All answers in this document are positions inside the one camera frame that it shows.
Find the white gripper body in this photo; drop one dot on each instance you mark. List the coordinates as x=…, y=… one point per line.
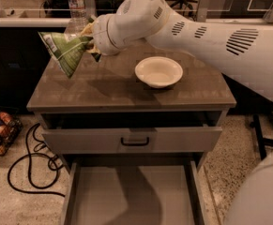
x=100, y=37

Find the green jalapeno chip bag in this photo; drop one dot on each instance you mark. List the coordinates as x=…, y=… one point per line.
x=67, y=49

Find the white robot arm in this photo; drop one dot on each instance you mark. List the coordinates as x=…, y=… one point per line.
x=243, y=52

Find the grey top drawer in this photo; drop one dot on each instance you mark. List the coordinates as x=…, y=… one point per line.
x=107, y=140

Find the grey drawer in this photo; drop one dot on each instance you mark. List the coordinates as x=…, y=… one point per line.
x=134, y=195
x=107, y=140

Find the grey drawer cabinet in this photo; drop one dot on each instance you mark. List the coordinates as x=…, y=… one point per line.
x=107, y=94

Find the grey middle drawer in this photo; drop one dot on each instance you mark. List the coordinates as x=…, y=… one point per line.
x=134, y=195

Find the clear plastic water bottle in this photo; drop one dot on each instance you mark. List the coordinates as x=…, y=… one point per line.
x=78, y=14

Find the white bowl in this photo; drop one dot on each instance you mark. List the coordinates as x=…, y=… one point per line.
x=158, y=72

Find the brown bottle in basket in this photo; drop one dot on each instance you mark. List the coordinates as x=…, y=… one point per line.
x=7, y=119

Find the orange item in basket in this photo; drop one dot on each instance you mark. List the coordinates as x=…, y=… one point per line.
x=4, y=131

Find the black stand leg with caster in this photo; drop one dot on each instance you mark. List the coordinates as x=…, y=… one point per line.
x=261, y=140

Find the black drawer handle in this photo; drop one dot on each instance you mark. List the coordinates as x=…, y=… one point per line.
x=135, y=143

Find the black wire basket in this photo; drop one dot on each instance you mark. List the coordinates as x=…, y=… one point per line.
x=10, y=127

